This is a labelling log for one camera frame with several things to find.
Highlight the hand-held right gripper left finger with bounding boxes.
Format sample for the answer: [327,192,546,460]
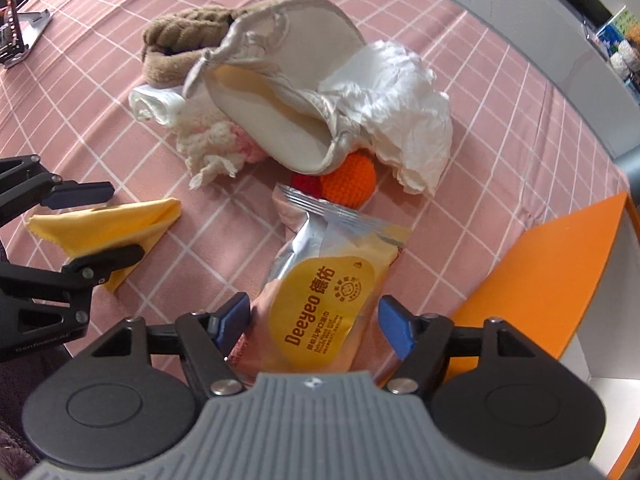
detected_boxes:
[89,292,251,399]

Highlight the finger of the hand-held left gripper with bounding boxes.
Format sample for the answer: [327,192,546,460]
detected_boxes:
[0,154,115,226]
[0,244,146,307]

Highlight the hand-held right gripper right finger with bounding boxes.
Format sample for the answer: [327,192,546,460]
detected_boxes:
[378,295,551,396]

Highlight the yellow cloth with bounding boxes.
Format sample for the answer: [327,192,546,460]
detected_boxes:
[27,197,182,294]

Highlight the yellow label wet wipes packet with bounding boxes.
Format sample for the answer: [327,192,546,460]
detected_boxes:
[227,184,412,386]

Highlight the rolled white plastic bag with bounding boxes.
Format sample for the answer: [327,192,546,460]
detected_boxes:
[129,85,189,134]

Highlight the purple fuzzy cloth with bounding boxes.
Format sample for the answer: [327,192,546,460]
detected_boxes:
[0,355,56,480]

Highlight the white pink knitted cloth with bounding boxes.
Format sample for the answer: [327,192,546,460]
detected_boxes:
[172,97,269,191]

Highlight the red crochet ball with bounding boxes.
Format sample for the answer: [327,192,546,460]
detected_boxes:
[291,172,326,201]

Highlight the orange crochet ball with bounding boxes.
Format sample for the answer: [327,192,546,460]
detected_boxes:
[320,152,377,208]

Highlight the brown plush towel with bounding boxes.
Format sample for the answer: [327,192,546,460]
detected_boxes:
[141,5,281,86]

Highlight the orange bin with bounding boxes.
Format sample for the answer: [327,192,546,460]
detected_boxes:
[447,191,640,480]

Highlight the silver phone stand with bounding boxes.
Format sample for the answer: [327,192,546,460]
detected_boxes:
[12,10,53,54]

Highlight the pink checked tablecloth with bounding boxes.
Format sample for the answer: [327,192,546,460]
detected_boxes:
[0,0,629,391]

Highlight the crumpled white plastic bag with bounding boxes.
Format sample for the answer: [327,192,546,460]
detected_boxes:
[320,40,455,196]

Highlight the colourful plush toys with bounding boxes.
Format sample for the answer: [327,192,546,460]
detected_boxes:
[597,6,640,92]

